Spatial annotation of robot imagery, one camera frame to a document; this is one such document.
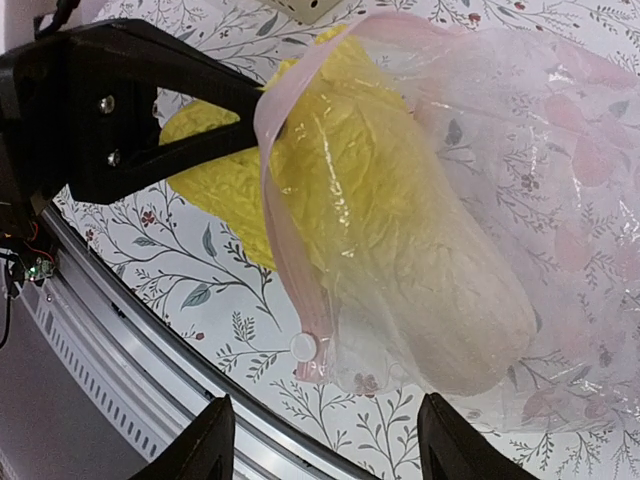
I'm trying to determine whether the toy napa cabbage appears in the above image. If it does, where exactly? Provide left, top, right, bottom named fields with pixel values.
left=169, top=27, right=536, bottom=397

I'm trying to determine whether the floral patterned table mat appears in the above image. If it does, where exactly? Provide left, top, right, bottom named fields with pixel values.
left=57, top=1, right=639, bottom=479

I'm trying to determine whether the front aluminium rail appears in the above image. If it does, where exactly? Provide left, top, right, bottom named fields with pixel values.
left=14, top=206, right=371, bottom=479

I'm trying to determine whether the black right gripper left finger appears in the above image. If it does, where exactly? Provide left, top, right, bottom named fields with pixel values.
left=130, top=395, right=235, bottom=480

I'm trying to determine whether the clear zip top bag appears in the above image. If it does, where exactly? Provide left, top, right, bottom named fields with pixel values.
left=254, top=13, right=639, bottom=431

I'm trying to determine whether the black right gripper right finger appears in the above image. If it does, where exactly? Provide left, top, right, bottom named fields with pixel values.
left=417, top=393, right=536, bottom=480

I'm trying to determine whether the pale green plastic basket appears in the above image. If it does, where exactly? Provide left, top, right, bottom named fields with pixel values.
left=259, top=0, right=342, bottom=25

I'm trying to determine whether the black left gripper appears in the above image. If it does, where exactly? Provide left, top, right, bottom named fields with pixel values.
left=1, top=19, right=262, bottom=220

